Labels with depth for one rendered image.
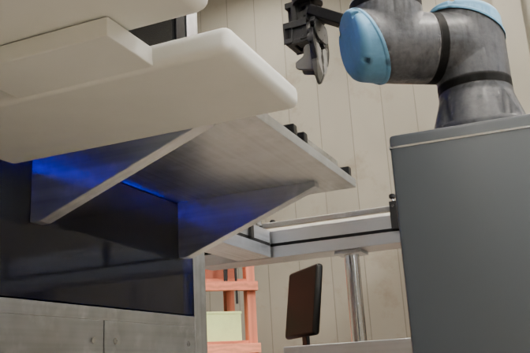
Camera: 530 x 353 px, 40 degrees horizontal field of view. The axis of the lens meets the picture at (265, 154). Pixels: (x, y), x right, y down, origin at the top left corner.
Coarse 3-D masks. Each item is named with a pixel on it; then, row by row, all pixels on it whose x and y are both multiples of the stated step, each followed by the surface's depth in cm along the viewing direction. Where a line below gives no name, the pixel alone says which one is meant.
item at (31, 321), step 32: (0, 320) 114; (32, 320) 120; (64, 320) 128; (96, 320) 136; (128, 320) 145; (160, 320) 156; (192, 320) 169; (0, 352) 113; (32, 352) 119; (64, 352) 126; (96, 352) 134; (128, 352) 144; (160, 352) 154; (192, 352) 167
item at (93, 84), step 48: (0, 48) 75; (48, 48) 72; (96, 48) 72; (144, 48) 76; (192, 48) 75; (240, 48) 76; (0, 96) 84; (48, 96) 83; (96, 96) 83; (144, 96) 84; (192, 96) 85; (240, 96) 86; (288, 96) 88; (0, 144) 98; (48, 144) 99; (96, 144) 100
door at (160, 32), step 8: (152, 24) 177; (160, 24) 181; (168, 24) 184; (136, 32) 169; (144, 32) 173; (152, 32) 176; (160, 32) 180; (168, 32) 184; (144, 40) 172; (152, 40) 176; (160, 40) 179; (168, 40) 183
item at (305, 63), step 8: (304, 48) 165; (320, 48) 165; (304, 56) 165; (320, 56) 164; (296, 64) 166; (304, 64) 165; (312, 64) 163; (320, 64) 163; (320, 72) 163; (320, 80) 163
